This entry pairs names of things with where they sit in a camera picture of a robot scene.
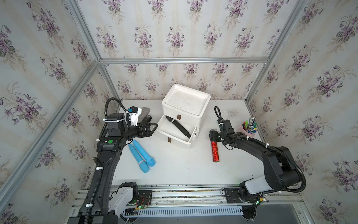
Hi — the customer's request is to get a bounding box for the aluminium mounting rail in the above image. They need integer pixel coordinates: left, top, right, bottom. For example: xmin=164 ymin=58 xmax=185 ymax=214
xmin=71 ymin=184 xmax=304 ymax=209

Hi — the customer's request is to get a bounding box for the blue toy microphone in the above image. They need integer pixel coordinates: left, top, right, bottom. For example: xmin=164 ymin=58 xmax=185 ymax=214
xmin=133 ymin=140 xmax=156 ymax=167
xmin=129 ymin=144 xmax=150 ymax=173

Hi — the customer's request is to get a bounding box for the white three-drawer cabinet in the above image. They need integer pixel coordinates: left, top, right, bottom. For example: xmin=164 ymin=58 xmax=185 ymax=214
xmin=162 ymin=84 xmax=211 ymax=131

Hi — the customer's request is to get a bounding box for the black handheld microphone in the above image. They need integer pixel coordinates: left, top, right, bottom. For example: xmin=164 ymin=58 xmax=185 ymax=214
xmin=166 ymin=116 xmax=191 ymax=139

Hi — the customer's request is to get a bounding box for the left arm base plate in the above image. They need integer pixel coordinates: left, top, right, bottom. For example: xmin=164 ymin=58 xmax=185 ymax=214
xmin=122 ymin=190 xmax=153 ymax=217

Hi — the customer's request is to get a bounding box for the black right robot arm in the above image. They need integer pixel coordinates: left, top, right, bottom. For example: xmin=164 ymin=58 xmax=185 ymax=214
xmin=209 ymin=106 xmax=307 ymax=197

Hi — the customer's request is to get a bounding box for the red glitter microphone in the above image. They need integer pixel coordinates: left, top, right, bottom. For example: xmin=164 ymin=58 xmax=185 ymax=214
xmin=211 ymin=141 xmax=220 ymax=162

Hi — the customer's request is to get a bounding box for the pink cup of pens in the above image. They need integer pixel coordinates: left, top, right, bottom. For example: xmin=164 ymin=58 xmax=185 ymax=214
xmin=239 ymin=117 xmax=258 ymax=137

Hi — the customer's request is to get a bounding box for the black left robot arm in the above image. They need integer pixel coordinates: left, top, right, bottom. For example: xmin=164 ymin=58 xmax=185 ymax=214
xmin=68 ymin=98 xmax=158 ymax=224

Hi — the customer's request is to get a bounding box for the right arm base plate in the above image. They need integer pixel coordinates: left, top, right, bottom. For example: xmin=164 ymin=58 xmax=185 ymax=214
xmin=222 ymin=188 xmax=265 ymax=206

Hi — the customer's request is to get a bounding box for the grey rectangular eraser block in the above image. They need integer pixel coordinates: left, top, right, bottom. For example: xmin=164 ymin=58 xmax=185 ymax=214
xmin=140 ymin=107 xmax=150 ymax=120

